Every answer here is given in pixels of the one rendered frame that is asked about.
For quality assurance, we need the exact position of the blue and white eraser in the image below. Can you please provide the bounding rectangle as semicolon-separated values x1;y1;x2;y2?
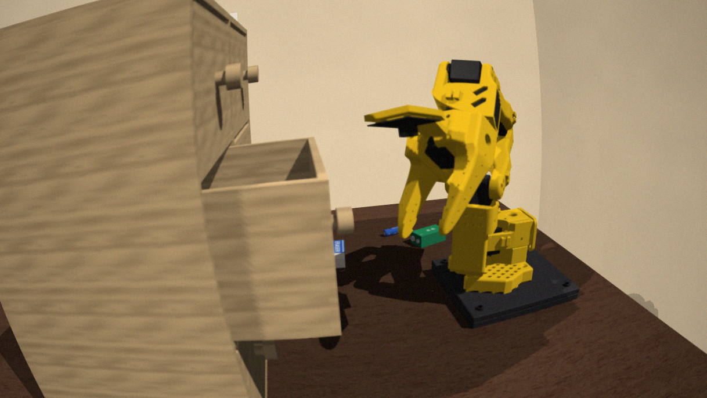
333;240;345;268

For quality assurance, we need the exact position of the blue aaa battery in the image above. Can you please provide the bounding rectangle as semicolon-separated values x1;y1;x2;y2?
383;227;398;237

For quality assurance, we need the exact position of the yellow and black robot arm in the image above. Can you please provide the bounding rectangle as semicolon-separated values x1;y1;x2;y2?
431;59;533;294

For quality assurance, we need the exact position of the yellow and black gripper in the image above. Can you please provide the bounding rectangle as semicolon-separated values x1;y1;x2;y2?
364;105;497;239

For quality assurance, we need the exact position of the wooden chest of drawers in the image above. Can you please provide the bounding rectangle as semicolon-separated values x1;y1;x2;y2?
0;0;250;398

